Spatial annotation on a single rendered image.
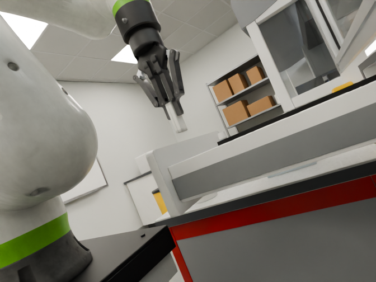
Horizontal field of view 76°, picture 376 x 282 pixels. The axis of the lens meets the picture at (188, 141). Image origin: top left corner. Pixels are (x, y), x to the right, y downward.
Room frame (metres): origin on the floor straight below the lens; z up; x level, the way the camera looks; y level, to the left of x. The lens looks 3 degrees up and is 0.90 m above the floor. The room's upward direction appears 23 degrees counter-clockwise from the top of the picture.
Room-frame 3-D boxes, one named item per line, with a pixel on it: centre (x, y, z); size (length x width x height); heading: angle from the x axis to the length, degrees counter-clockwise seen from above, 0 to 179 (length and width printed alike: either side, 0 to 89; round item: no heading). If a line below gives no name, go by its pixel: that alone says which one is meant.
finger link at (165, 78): (0.54, -0.01, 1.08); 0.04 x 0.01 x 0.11; 151
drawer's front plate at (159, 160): (0.50, -0.01, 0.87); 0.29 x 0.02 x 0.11; 151
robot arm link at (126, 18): (0.55, 0.00, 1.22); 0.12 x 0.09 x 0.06; 151
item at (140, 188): (4.40, 0.67, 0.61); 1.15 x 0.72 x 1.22; 146
